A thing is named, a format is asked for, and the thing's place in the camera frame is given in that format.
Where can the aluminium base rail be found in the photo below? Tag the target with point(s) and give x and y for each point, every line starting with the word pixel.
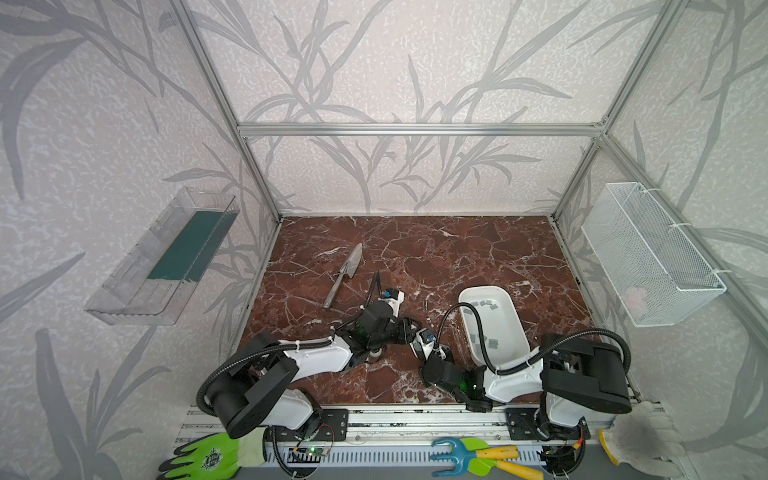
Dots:
pixel 400 435

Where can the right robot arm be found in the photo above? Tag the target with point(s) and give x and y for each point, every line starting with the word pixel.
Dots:
pixel 574 374

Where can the white work glove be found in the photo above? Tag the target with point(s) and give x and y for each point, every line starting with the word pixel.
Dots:
pixel 646 440

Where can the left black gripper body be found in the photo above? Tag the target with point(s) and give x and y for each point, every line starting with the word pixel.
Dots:
pixel 402 327

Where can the green work glove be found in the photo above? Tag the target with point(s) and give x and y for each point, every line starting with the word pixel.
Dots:
pixel 215 456

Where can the metal garden trowel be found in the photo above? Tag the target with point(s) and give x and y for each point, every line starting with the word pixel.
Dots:
pixel 347 269

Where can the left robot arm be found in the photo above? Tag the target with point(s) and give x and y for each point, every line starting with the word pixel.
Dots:
pixel 253 387

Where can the green toy garden shovel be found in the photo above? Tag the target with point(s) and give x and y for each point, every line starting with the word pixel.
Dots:
pixel 504 463

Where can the white wire mesh basket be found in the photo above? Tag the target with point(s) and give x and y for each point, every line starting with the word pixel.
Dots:
pixel 660 277

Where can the clear acrylic wall shelf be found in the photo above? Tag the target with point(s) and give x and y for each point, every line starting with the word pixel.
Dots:
pixel 153 284

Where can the white plastic tray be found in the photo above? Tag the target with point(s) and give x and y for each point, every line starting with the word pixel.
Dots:
pixel 504 337

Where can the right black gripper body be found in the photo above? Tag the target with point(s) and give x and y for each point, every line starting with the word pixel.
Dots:
pixel 433 359

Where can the teal toy garden rake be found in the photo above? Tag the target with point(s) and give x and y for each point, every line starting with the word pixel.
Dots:
pixel 470 455

